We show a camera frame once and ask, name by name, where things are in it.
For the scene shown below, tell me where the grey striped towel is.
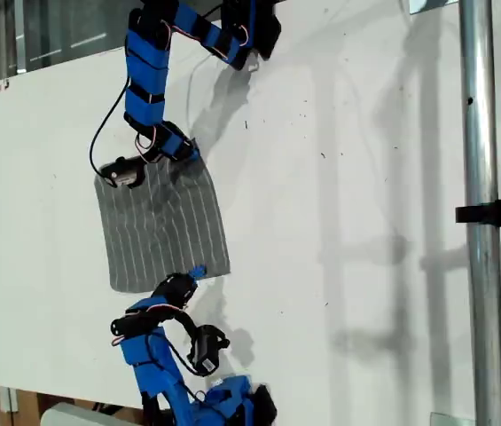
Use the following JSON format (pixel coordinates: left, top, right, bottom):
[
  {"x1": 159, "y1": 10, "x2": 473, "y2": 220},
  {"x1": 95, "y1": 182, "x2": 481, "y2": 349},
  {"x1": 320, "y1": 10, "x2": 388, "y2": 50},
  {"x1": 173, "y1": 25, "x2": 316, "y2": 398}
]
[{"x1": 93, "y1": 150, "x2": 232, "y2": 294}]

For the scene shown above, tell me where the black post clamp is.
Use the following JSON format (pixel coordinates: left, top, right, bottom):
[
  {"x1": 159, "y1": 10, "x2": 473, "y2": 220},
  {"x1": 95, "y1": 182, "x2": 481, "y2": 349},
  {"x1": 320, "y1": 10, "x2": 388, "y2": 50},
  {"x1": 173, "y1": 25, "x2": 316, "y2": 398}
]
[{"x1": 455, "y1": 188, "x2": 501, "y2": 235}]

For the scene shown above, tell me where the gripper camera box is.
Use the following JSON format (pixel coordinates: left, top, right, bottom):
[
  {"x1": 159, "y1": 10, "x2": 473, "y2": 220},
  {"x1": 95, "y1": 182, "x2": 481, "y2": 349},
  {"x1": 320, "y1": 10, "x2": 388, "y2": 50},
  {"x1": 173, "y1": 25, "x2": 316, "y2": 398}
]
[
  {"x1": 98, "y1": 155, "x2": 147, "y2": 190},
  {"x1": 187, "y1": 324, "x2": 231, "y2": 377}
]

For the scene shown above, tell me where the wooden table frame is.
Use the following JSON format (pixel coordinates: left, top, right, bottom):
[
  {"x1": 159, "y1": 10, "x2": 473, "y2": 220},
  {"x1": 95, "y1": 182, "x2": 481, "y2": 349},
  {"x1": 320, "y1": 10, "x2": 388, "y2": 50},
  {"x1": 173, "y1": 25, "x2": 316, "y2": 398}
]
[{"x1": 0, "y1": 386, "x2": 42, "y2": 426}]

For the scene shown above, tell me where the white plastic container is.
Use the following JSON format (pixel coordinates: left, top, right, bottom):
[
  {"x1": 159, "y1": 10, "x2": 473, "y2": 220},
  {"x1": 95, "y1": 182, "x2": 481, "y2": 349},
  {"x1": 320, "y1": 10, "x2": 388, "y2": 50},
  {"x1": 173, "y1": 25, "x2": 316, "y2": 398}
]
[{"x1": 39, "y1": 401, "x2": 145, "y2": 426}]

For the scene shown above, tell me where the gripper camera stalk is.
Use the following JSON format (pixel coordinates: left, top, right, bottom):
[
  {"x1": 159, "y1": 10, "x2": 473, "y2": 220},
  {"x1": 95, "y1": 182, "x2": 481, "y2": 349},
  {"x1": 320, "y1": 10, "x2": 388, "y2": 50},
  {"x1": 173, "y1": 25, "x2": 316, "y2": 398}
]
[
  {"x1": 137, "y1": 149, "x2": 163, "y2": 168},
  {"x1": 168, "y1": 308, "x2": 200, "y2": 345}
]

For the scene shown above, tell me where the gripper camera cable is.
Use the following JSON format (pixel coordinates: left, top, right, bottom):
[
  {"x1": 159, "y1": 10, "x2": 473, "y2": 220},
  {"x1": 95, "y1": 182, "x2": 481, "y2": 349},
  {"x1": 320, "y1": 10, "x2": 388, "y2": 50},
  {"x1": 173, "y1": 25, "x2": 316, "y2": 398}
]
[
  {"x1": 160, "y1": 335, "x2": 209, "y2": 379},
  {"x1": 89, "y1": 75, "x2": 132, "y2": 178}
]

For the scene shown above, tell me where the steel post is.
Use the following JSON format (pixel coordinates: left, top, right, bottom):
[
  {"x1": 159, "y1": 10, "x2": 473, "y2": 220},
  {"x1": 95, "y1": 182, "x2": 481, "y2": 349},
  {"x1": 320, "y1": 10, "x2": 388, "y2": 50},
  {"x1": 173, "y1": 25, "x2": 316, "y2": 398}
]
[{"x1": 458, "y1": 0, "x2": 501, "y2": 426}]

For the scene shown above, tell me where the red white servo wire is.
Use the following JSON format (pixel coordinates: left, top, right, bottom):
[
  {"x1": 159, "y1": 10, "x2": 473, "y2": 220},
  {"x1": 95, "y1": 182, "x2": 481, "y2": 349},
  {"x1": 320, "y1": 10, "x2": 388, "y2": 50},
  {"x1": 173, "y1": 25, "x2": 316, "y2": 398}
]
[{"x1": 135, "y1": 131, "x2": 163, "y2": 163}]

